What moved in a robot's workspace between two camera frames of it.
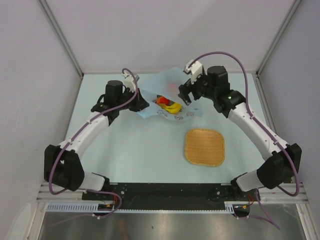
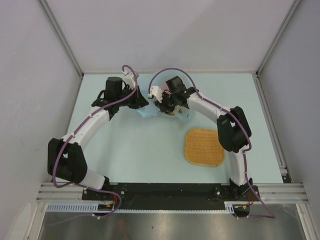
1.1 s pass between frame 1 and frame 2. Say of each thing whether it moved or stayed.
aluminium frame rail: stayed
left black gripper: stayed
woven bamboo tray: stayed
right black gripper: moved
